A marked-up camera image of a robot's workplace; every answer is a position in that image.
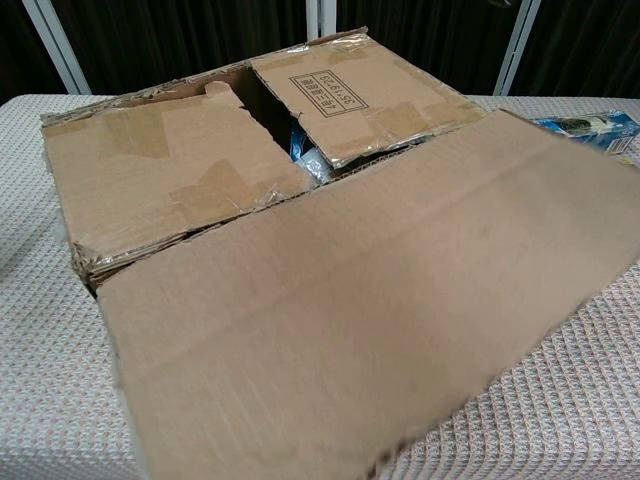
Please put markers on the brown cardboard shipping box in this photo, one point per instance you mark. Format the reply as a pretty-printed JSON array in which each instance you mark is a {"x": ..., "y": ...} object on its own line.
[{"x": 350, "y": 310}]

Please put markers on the blue cookie box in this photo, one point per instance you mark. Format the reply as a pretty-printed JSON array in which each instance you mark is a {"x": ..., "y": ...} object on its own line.
[{"x": 297, "y": 142}]

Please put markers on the green white snack bag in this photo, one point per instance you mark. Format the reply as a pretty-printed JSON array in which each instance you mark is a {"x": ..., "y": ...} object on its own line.
[{"x": 316, "y": 166}]

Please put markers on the black pleated curtain panel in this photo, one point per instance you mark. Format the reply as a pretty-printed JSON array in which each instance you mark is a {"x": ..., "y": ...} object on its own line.
[
  {"x": 190, "y": 40},
  {"x": 20, "y": 50},
  {"x": 585, "y": 50},
  {"x": 425, "y": 30}
]

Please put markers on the blue Oreo cookie pack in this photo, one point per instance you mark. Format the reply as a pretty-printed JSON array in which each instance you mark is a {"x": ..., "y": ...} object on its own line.
[{"x": 590, "y": 127}]

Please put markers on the pink waffle tablecloth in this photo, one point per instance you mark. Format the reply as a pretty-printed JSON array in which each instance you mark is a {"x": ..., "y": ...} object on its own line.
[{"x": 45, "y": 350}]

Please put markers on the white partition frame post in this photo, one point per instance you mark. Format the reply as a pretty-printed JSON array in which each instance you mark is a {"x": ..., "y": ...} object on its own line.
[
  {"x": 322, "y": 17},
  {"x": 57, "y": 45},
  {"x": 515, "y": 45}
]

